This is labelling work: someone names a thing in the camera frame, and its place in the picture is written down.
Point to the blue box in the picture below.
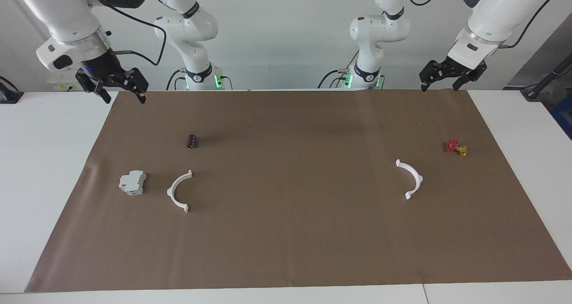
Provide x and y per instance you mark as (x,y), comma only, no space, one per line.
(564,118)

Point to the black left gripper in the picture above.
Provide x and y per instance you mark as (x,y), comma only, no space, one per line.
(456,69)

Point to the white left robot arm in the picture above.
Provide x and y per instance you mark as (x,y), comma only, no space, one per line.
(496,18)

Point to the red and yellow valve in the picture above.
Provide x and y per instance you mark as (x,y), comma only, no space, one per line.
(452,145)

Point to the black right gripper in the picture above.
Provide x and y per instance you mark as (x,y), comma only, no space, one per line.
(103,65)

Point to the brown paper mat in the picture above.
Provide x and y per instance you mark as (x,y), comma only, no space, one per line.
(286,232)

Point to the white yellow power strip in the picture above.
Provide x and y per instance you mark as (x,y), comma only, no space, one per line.
(60,86)

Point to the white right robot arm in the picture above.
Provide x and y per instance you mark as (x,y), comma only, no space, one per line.
(67,13)

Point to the black stand base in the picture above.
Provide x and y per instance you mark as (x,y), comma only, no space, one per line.
(9,96)

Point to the black tripod stand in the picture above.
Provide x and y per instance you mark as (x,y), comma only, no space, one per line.
(547,78)

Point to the white circuit breaker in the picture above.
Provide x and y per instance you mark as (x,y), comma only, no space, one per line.
(132,183)

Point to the black cylindrical capacitor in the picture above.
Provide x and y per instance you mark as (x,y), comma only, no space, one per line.
(192,141)

